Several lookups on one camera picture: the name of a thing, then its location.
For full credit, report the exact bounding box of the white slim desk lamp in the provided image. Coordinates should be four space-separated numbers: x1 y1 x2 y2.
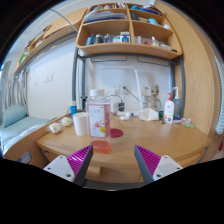
96 65 143 112

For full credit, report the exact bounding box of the dark pump bottle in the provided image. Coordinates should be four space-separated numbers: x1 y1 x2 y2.
172 86 183 118

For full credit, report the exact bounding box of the black cylindrical device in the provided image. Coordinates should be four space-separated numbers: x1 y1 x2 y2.
80 95 88 113

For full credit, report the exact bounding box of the plastic-wrapped pale bun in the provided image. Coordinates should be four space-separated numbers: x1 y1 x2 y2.
60 116 74 127
47 122 63 135

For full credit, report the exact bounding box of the wooden shelf unit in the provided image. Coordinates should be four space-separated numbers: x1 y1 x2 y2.
75 2 184 61

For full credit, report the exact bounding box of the white paper cup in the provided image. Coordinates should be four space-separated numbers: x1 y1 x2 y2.
72 112 89 137

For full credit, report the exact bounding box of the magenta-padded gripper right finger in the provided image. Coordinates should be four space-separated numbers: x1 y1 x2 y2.
134 144 184 185

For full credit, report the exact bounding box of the white pump bottle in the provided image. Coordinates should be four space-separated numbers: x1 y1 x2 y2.
163 92 176 125

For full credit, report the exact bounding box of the clear bottle with pink drink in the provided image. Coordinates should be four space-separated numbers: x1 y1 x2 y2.
86 88 112 155

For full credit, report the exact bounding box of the white tissue pack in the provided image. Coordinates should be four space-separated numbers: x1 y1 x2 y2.
138 107 160 122

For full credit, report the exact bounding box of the teal pillow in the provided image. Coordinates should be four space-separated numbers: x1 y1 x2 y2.
2 104 28 128

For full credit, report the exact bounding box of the flat round red coaster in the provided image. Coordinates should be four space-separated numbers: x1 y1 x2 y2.
109 128 124 139

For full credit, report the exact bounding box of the grey metal frame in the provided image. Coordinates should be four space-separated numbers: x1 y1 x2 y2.
70 46 186 118

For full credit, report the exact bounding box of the blue and white tube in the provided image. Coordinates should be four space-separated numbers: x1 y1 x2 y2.
69 100 78 118

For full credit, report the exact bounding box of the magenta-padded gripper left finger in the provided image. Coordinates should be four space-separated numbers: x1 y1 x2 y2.
43 144 95 187

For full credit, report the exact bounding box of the wooden loft bed rail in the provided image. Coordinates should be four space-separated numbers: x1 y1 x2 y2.
13 8 88 74

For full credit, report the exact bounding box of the light blue bedding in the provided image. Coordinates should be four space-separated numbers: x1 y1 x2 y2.
0 115 51 148

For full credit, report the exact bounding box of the tree creature figurine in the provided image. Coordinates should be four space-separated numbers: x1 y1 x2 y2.
148 84 162 111

